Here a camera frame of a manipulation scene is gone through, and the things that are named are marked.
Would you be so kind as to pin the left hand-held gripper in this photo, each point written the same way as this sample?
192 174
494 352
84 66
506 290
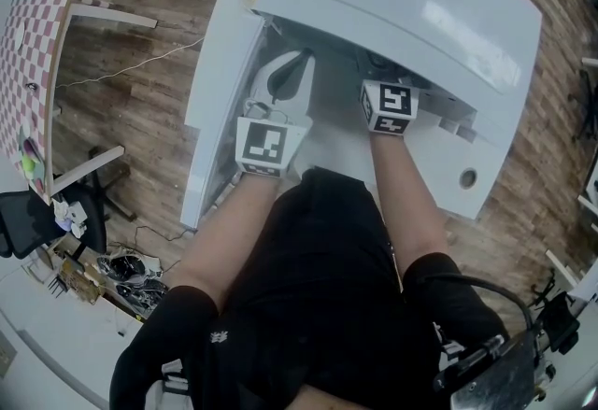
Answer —
280 111

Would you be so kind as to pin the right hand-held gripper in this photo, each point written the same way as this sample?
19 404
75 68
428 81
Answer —
390 107

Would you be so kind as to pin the person's left forearm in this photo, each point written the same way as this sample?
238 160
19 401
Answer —
224 230

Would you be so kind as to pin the person's right forearm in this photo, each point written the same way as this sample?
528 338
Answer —
406 193

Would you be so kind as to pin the black floor stand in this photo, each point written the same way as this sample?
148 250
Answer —
109 186

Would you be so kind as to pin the person's black clothing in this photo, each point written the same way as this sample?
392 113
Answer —
317 296

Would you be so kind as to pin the black tripod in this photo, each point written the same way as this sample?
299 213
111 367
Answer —
588 104

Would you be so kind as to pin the colourful toy pile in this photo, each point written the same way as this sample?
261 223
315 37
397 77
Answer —
32 160

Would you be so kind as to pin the pink checkered table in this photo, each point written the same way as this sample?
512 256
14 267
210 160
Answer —
28 86

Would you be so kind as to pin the black office chair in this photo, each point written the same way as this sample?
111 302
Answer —
32 221

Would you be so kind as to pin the metal body-worn rig plate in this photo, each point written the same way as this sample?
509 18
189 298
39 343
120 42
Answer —
495 375

